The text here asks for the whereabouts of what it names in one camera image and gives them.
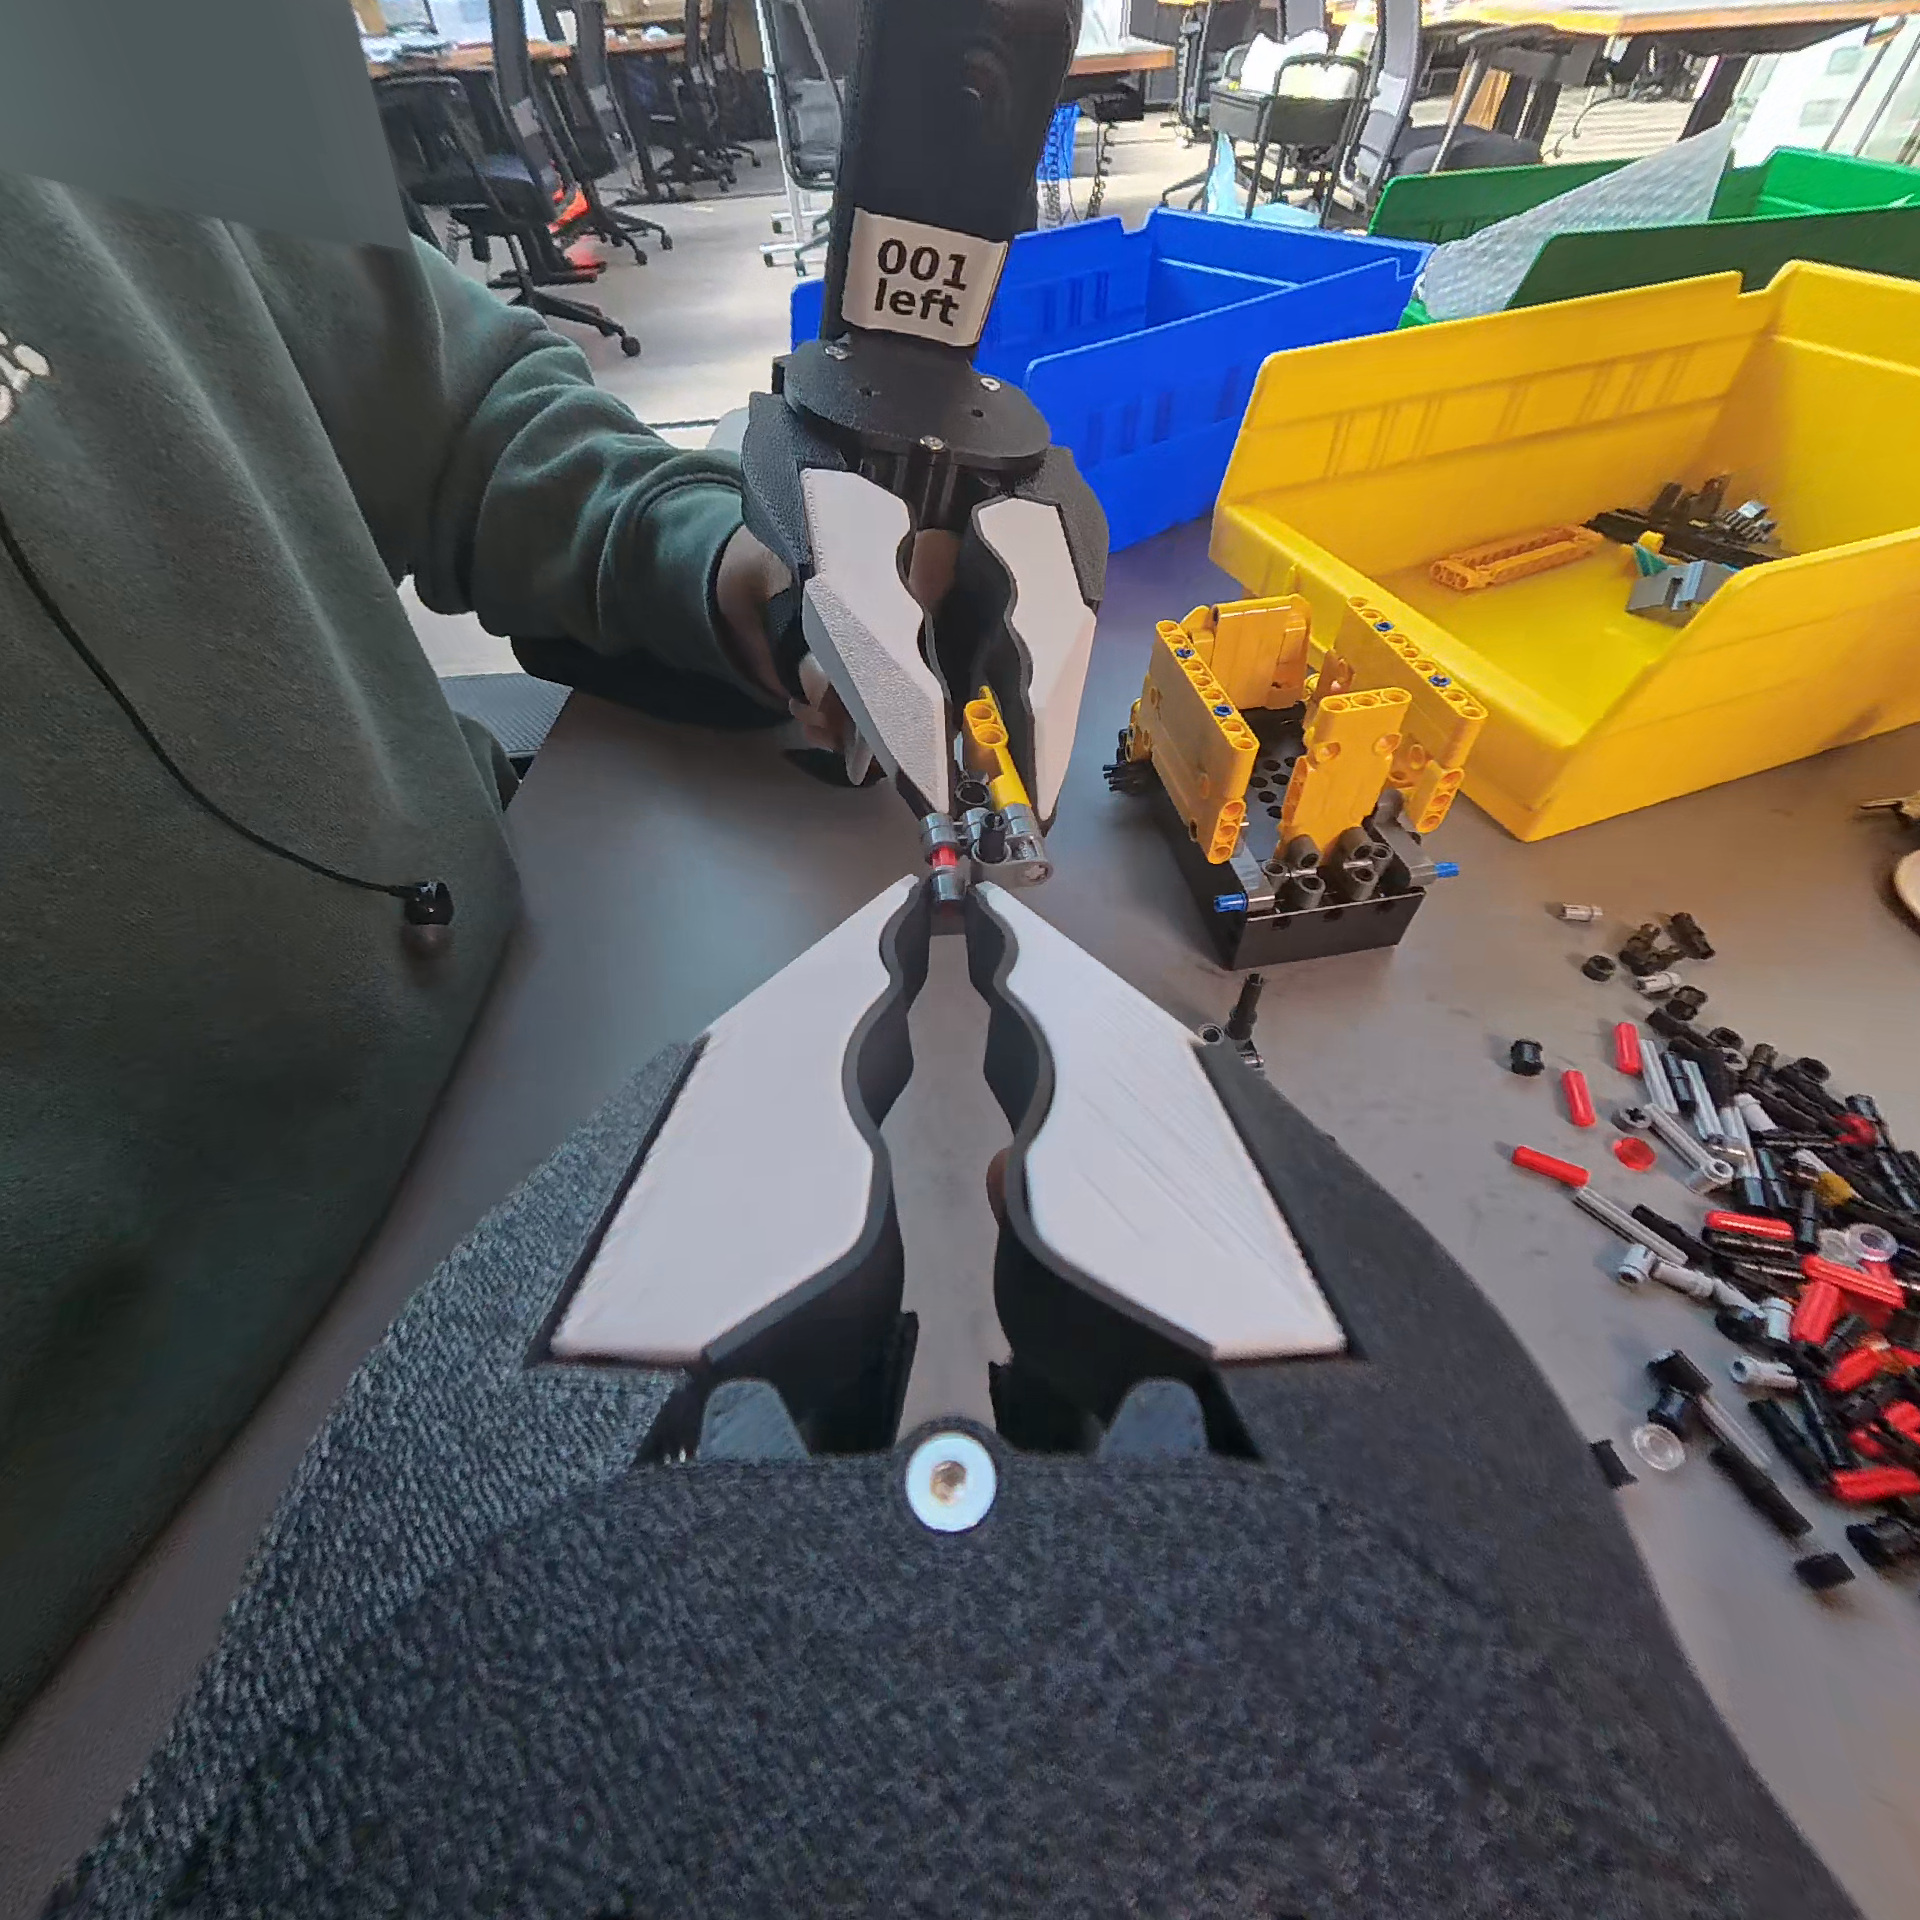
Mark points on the black lego elbow connector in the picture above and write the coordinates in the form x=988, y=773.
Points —
x=1673, y=1411

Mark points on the yellow grey lego arm assembly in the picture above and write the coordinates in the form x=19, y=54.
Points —
x=991, y=734

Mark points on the blue plastic bin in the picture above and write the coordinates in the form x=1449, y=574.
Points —
x=1201, y=329

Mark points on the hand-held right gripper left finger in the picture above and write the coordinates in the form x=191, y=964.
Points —
x=720, y=1184

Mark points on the green plastic bin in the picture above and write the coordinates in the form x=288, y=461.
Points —
x=1799, y=246
x=1441, y=201

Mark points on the bundle of black lego parts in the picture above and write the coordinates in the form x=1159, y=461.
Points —
x=1723, y=532

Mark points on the bubble wrap sheet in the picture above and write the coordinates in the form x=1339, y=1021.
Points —
x=1620, y=201

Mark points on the orange lego beam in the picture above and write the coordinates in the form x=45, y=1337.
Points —
x=1516, y=558

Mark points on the wooden office desk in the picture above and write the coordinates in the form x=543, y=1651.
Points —
x=1650, y=19

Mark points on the pile of small lego pins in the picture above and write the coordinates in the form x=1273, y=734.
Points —
x=1746, y=1226

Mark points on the grey grille yellow lego subassembly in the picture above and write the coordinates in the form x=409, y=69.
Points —
x=1242, y=1004

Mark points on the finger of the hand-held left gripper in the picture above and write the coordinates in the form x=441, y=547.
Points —
x=863, y=598
x=1059, y=628

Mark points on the black office chair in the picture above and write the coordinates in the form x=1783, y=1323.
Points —
x=451, y=148
x=517, y=90

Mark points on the yellow plastic parts bin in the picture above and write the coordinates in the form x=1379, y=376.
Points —
x=1424, y=420

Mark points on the grey green lego piece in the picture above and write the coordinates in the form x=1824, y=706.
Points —
x=1680, y=592

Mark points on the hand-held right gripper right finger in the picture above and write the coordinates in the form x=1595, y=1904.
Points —
x=1171, y=1184

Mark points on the thick red lego pin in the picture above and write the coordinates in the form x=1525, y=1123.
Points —
x=1578, y=1098

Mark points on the person's green sweatshirt torso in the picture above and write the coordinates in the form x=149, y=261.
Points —
x=181, y=973

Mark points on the yellow black lego robot build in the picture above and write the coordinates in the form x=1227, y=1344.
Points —
x=1185, y=705

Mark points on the person's left forearm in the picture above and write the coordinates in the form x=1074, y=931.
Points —
x=569, y=493

